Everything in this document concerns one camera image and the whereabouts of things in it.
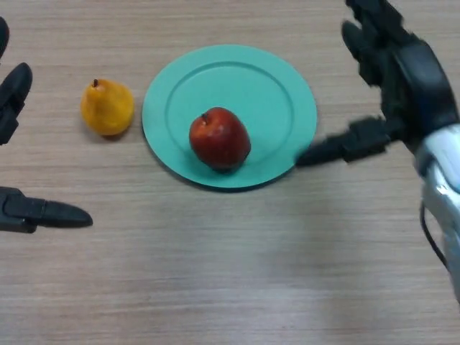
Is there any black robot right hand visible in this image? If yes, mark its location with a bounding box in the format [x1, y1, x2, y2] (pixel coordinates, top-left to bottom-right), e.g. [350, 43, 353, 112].
[296, 0, 460, 167]

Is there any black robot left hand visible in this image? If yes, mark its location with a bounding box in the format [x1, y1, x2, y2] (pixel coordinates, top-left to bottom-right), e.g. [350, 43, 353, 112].
[0, 16, 93, 234]

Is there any red apple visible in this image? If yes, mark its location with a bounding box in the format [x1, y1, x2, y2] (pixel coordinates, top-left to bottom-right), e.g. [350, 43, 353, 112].
[188, 106, 252, 173]

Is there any green round plate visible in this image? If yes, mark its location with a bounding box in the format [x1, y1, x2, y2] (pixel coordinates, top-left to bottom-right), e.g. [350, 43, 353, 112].
[141, 44, 318, 190]

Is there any yellow pear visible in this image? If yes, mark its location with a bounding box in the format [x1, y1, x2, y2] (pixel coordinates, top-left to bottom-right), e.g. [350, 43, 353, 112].
[80, 78, 135, 137]

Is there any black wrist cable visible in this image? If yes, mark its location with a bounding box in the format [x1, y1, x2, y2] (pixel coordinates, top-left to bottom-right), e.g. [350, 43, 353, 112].
[419, 203, 450, 269]

